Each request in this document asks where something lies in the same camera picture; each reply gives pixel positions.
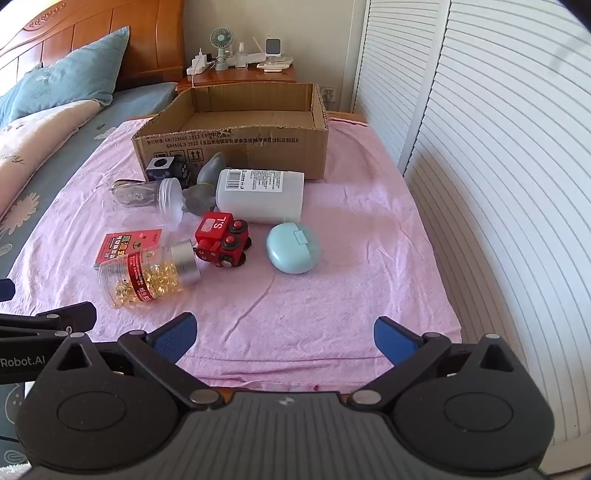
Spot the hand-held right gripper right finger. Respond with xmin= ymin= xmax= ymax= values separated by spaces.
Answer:
xmin=348 ymin=316 xmax=532 ymax=411

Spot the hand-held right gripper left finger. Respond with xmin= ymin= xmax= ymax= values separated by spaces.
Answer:
xmin=32 ymin=312 xmax=222 ymax=412

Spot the capsule bottle with silver cap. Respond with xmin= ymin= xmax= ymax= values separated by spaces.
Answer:
xmin=98 ymin=240 xmax=203 ymax=309

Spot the red packet box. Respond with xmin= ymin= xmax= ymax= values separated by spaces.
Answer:
xmin=95 ymin=228 xmax=165 ymax=267

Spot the red toy train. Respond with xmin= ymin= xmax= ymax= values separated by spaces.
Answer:
xmin=193 ymin=211 xmax=254 ymax=269

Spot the light blue round case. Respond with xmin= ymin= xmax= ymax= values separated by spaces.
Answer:
xmin=265 ymin=222 xmax=322 ymax=275

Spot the clear plastic jar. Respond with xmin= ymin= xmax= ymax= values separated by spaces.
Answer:
xmin=102 ymin=178 xmax=185 ymax=229

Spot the grey shark toy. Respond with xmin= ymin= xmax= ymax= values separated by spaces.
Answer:
xmin=182 ymin=154 xmax=227 ymax=216

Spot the white plastic bottle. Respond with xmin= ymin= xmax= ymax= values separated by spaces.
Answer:
xmin=215 ymin=169 xmax=305 ymax=225

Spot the brown cardboard box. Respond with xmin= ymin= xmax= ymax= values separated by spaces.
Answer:
xmin=131 ymin=83 xmax=330 ymax=182

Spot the pink towel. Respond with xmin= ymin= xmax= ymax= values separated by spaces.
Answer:
xmin=7 ymin=115 xmax=463 ymax=389

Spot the pink floral quilt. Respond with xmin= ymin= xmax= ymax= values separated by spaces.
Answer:
xmin=0 ymin=98 xmax=103 ymax=219

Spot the dark blue toy train car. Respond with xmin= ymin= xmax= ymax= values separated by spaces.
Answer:
xmin=145 ymin=156 xmax=191 ymax=188

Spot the white louvred wardrobe door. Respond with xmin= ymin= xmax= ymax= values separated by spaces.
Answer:
xmin=350 ymin=0 xmax=452 ymax=177
xmin=402 ymin=0 xmax=591 ymax=463

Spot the blue pillow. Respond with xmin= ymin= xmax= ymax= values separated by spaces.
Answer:
xmin=0 ymin=26 xmax=131 ymax=123

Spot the wooden nightstand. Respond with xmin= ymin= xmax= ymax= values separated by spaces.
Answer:
xmin=176 ymin=62 xmax=297 ymax=96

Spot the wooden headboard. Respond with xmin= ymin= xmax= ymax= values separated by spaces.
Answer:
xmin=0 ymin=0 xmax=185 ymax=94

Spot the small green desk fan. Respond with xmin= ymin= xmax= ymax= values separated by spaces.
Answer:
xmin=211 ymin=28 xmax=232 ymax=71

